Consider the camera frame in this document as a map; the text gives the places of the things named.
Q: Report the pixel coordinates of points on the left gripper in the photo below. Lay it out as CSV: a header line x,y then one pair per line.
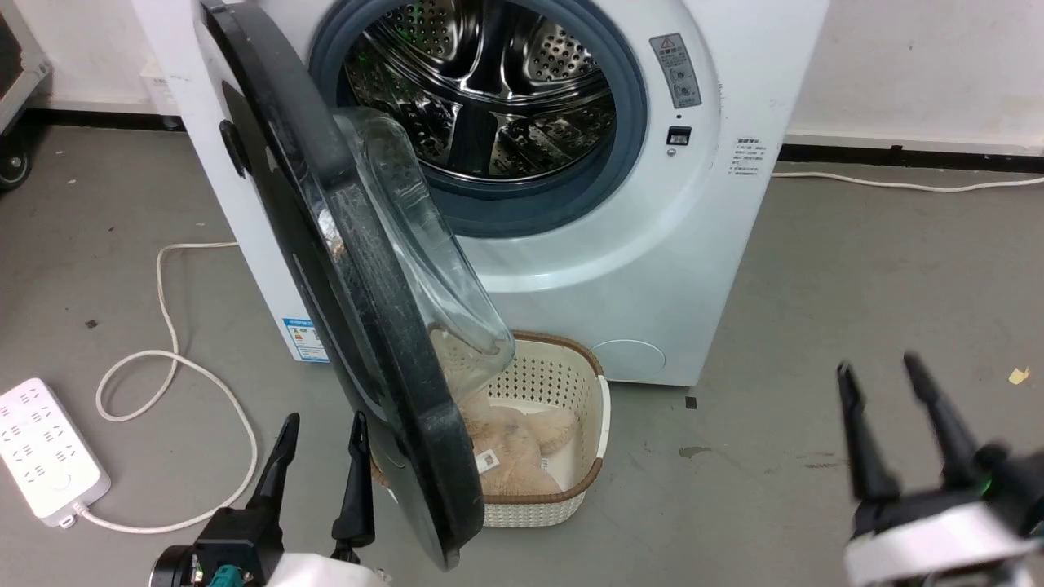
x,y
241,542

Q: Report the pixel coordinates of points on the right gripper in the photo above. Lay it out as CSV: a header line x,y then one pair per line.
x,y
938,538

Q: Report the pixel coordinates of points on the black round glass washer door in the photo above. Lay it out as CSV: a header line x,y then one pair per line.
x,y
367,326

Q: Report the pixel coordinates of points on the white front-load washing machine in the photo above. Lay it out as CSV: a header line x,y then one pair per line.
x,y
652,269

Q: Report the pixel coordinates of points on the black door latch socket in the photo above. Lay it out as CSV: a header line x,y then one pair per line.
x,y
679,135

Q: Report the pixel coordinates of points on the grey rubber door gasket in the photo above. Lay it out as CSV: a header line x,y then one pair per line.
x,y
630,114

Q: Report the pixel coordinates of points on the yellow paper scrap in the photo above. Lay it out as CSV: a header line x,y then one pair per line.
x,y
1019,376

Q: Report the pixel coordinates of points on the blue white energy label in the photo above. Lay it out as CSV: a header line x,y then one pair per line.
x,y
303,338

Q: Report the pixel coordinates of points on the white toy tag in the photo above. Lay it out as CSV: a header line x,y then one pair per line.
x,y
487,461

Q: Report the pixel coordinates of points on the beige plush toy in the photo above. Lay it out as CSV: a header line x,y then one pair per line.
x,y
514,456

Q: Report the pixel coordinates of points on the cream brown-rimmed laundry basket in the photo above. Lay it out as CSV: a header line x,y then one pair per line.
x,y
563,383

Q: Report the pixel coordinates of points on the white power strip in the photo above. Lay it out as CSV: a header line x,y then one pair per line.
x,y
45,448

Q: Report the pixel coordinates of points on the round white filter cover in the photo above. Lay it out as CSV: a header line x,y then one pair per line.
x,y
628,359

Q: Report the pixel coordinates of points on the small printed text label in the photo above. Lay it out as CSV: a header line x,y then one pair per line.
x,y
745,156

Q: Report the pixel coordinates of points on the grey warning sticker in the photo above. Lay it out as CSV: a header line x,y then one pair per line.
x,y
675,69

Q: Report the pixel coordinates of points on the stainless steel washer drum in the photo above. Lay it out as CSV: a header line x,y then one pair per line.
x,y
489,81

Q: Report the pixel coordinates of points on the grey wheeled cart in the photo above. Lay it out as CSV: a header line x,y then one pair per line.
x,y
16,73

